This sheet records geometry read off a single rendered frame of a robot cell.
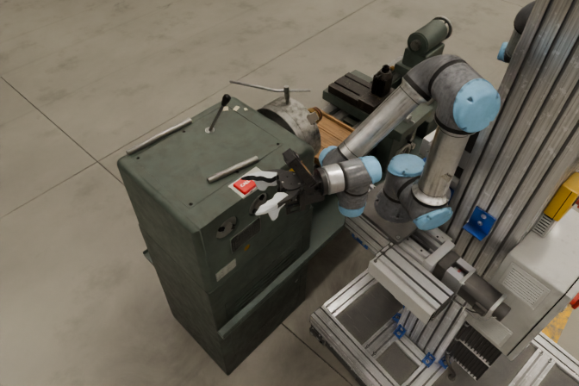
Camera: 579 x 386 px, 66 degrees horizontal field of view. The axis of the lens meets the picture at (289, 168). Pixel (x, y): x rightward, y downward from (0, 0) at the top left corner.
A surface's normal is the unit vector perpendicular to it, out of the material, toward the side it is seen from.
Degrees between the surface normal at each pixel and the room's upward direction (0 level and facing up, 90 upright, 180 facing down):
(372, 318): 0
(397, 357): 0
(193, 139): 0
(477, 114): 82
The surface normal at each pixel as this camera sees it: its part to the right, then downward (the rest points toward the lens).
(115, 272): 0.01, -0.70
